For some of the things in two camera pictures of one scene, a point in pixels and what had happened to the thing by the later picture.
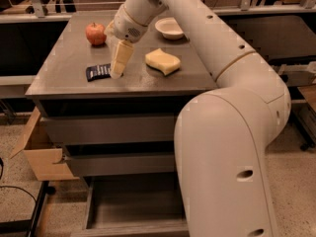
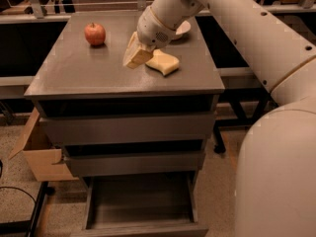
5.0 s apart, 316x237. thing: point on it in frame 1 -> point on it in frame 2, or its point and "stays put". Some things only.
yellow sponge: [167, 63] stays put
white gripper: [126, 25] -> [152, 31]
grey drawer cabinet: [119, 133] stays put
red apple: [95, 34] stays put
